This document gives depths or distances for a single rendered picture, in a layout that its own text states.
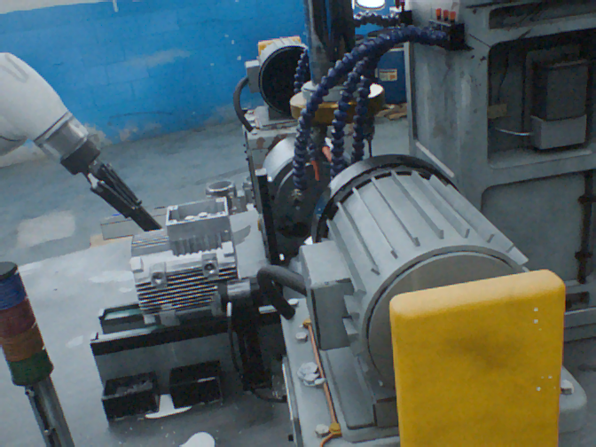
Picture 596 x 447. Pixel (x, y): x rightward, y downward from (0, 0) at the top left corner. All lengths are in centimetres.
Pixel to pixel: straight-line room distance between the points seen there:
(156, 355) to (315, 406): 71
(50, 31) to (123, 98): 88
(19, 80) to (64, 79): 535
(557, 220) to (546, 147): 15
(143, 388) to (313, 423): 67
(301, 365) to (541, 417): 28
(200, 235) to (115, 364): 33
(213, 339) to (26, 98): 58
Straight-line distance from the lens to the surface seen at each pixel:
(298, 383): 71
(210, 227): 122
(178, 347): 133
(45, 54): 659
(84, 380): 147
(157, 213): 151
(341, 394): 67
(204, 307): 126
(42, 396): 112
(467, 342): 49
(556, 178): 123
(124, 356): 135
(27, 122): 127
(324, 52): 116
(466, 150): 112
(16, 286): 102
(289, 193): 147
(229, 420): 124
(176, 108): 671
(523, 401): 54
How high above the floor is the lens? 159
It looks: 24 degrees down
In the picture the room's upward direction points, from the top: 8 degrees counter-clockwise
